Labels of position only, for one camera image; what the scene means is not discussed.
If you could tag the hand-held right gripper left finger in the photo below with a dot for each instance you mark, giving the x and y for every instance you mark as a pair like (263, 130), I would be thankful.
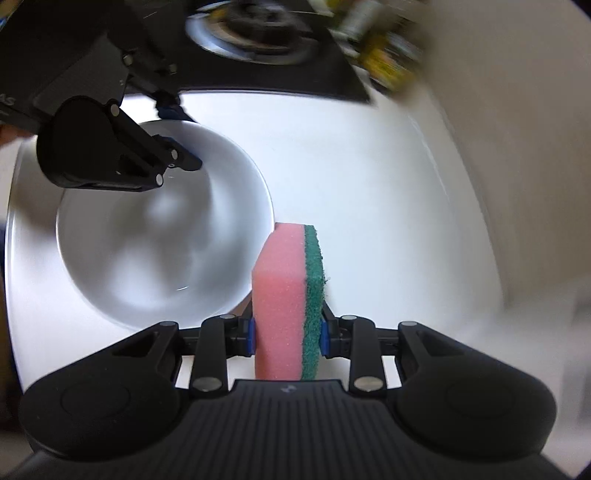
(250, 337)

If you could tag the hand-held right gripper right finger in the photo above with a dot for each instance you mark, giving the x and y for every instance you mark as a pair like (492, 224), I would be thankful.
(324, 339)

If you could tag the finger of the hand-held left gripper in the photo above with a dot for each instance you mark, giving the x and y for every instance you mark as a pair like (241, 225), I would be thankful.
(152, 154)
(161, 85)

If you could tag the pink and green sponge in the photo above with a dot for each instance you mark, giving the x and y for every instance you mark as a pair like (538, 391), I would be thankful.
(277, 300)

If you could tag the white patterned bowl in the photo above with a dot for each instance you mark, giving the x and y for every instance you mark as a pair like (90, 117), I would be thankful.
(152, 258)

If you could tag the black glass gas stove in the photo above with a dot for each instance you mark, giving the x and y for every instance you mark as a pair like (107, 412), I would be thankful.
(332, 78)

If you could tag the yellow label sauce jar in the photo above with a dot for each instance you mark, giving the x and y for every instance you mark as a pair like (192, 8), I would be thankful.
(385, 64)

